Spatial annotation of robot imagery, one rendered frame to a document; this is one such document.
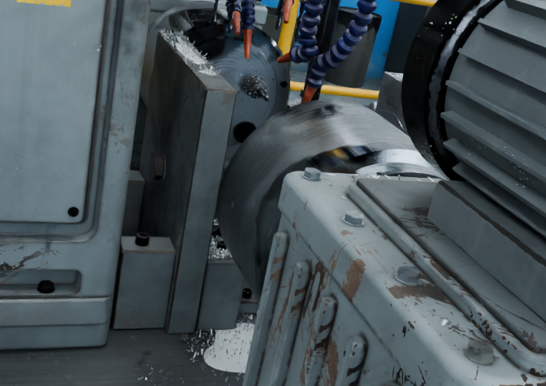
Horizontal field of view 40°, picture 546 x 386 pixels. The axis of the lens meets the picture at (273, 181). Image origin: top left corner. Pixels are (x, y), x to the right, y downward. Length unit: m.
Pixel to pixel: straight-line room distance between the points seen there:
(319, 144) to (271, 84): 0.56
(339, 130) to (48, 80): 0.31
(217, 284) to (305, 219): 0.45
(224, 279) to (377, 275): 0.54
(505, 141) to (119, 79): 0.47
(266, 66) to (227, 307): 0.45
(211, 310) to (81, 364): 0.19
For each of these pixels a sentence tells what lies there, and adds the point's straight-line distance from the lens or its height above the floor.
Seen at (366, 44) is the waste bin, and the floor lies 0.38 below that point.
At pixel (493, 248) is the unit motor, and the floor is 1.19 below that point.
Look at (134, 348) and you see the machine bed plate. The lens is 1.00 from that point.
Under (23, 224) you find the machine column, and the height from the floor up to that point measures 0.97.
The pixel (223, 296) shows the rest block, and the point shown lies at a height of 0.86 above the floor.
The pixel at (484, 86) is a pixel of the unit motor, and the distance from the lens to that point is 0.51.
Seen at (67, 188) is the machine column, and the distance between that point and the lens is 0.87.
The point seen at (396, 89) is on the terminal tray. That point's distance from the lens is 1.17.
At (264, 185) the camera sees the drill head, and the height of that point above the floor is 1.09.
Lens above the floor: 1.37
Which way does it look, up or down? 21 degrees down
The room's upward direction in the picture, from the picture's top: 11 degrees clockwise
